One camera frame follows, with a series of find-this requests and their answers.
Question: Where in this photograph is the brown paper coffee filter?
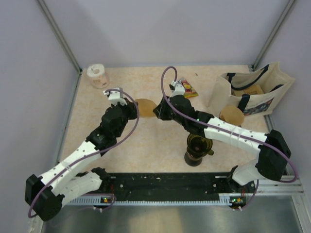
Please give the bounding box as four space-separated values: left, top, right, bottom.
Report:
135 99 157 118
220 105 245 126

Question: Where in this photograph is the dark green coffee dripper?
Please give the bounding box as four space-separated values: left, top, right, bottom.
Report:
187 134 214 158

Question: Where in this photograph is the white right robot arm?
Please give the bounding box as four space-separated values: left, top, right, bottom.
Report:
153 95 291 192

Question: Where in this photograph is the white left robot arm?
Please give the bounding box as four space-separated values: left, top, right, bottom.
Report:
25 98 140 221

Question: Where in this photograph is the colourful snack packet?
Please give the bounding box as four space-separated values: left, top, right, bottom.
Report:
178 78 198 98

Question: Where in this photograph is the wrapped toilet paper roll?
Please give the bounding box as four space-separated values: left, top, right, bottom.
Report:
86 64 109 89

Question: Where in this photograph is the cream canvas tote bag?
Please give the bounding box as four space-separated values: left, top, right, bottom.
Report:
208 62 295 116

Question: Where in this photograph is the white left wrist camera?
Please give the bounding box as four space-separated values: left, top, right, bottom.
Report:
103 87 127 106

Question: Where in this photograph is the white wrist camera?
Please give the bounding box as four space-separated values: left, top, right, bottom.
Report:
169 81 185 98
103 87 127 106

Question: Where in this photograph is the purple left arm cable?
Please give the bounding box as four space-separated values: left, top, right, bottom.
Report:
27 89 140 218

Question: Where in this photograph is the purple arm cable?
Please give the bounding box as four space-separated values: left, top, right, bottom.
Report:
27 89 140 218
160 66 299 211

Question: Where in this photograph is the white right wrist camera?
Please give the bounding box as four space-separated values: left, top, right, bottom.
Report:
169 81 185 98

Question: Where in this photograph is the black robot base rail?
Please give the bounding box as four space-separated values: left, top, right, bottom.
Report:
95 172 255 202

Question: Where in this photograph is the left aluminium frame post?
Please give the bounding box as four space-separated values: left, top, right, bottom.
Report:
36 0 83 73

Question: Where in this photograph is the aluminium frame post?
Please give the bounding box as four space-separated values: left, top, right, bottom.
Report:
36 0 83 73
248 0 297 71

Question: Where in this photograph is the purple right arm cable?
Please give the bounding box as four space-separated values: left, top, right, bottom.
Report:
160 66 299 211

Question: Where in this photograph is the right aluminium frame post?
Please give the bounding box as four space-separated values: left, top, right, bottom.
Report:
248 0 297 71

